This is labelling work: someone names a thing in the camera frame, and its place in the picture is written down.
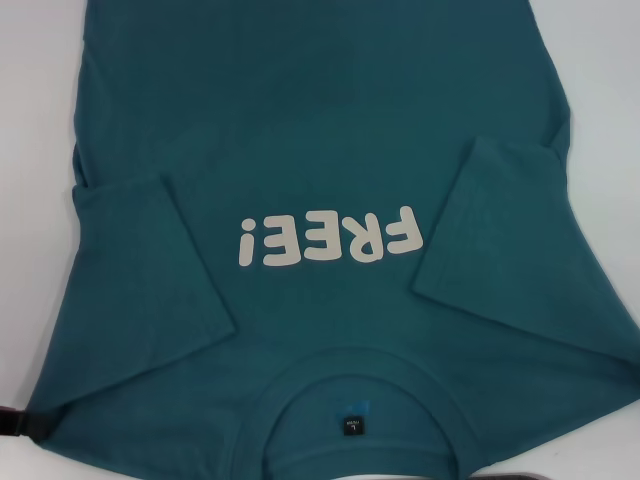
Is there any teal t-shirt with FREE print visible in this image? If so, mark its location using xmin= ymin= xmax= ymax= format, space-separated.
xmin=27 ymin=0 xmax=640 ymax=480

